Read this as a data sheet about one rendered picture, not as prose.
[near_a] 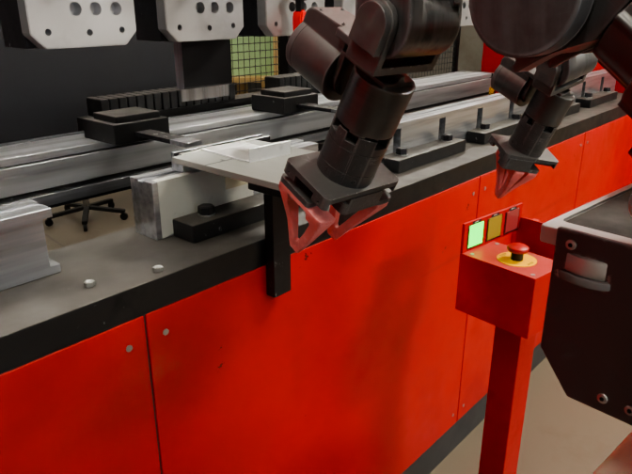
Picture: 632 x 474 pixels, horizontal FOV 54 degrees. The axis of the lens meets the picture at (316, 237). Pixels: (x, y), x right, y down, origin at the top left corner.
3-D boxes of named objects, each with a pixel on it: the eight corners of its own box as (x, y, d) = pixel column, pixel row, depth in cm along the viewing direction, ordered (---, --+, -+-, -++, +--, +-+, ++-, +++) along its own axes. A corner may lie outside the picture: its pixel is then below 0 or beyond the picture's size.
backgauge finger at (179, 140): (165, 159, 104) (163, 129, 102) (84, 137, 120) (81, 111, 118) (221, 147, 112) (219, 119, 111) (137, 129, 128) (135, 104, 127)
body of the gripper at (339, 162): (279, 173, 60) (302, 108, 55) (353, 156, 67) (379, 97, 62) (321, 216, 57) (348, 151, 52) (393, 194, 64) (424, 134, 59)
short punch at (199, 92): (185, 102, 99) (181, 39, 96) (178, 101, 101) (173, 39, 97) (232, 96, 106) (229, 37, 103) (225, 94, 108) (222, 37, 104)
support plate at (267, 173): (292, 195, 83) (292, 187, 83) (172, 163, 99) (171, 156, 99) (372, 168, 96) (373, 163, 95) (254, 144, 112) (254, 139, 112)
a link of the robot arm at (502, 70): (560, 65, 87) (597, 49, 91) (499, 28, 93) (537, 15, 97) (532, 134, 96) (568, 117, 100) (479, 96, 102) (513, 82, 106)
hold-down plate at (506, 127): (483, 144, 166) (484, 133, 165) (466, 141, 169) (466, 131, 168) (530, 128, 187) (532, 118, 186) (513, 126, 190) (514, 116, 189)
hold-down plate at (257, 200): (194, 244, 98) (193, 226, 97) (173, 236, 101) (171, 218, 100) (319, 200, 119) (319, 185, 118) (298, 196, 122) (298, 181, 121)
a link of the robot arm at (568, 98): (565, 94, 92) (585, 92, 95) (529, 71, 95) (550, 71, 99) (543, 134, 96) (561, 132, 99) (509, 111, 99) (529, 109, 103)
